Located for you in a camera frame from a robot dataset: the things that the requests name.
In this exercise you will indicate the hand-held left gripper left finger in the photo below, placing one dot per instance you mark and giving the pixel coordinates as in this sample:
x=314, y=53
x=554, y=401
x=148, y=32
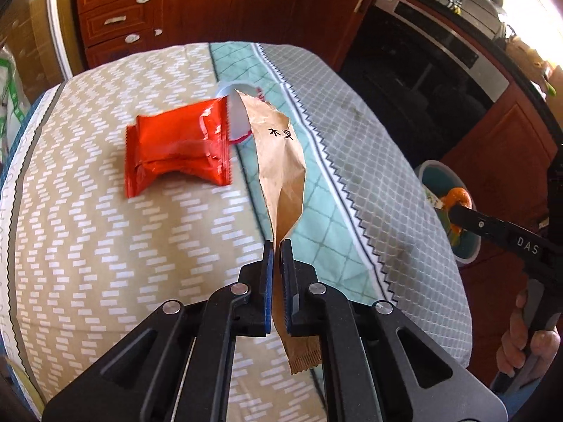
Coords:
x=268, y=290

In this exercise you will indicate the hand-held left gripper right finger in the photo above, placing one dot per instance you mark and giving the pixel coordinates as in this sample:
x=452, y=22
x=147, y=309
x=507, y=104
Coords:
x=286, y=290

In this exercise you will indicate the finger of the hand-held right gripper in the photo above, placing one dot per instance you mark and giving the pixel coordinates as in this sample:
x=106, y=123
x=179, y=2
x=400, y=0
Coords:
x=477, y=224

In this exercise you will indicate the orange peel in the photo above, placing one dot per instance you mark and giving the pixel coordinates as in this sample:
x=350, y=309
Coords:
x=457, y=195

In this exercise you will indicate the grey and teal trash bin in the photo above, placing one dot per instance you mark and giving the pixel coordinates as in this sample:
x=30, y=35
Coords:
x=433, y=180

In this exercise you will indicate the brown paper wrapper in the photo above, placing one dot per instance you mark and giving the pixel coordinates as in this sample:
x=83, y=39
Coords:
x=281, y=162

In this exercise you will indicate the person's right hand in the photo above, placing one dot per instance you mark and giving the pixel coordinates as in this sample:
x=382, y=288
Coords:
x=517, y=343

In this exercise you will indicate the large wooden cabinet door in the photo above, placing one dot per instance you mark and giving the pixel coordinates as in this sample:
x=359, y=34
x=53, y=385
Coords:
x=506, y=149

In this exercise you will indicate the black glass oven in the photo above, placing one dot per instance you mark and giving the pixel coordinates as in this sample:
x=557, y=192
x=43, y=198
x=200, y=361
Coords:
x=418, y=74

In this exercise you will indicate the patterned quilted tablecloth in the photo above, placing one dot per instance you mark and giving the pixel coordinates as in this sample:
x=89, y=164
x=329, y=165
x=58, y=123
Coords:
x=110, y=250

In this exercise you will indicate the red snack packet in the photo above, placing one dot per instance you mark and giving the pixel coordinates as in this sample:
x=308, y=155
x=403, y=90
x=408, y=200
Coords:
x=176, y=149

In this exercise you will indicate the narrow wooden cabinet door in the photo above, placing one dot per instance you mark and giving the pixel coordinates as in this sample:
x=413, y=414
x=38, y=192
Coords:
x=334, y=22

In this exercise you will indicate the wide wooden cabinet door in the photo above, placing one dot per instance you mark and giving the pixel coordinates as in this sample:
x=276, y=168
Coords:
x=228, y=9

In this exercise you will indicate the white plastic bag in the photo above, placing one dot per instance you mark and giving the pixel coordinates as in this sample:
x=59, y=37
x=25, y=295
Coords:
x=11, y=96

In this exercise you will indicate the white pole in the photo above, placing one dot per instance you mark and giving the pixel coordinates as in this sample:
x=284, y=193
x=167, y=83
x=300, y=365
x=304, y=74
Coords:
x=57, y=22

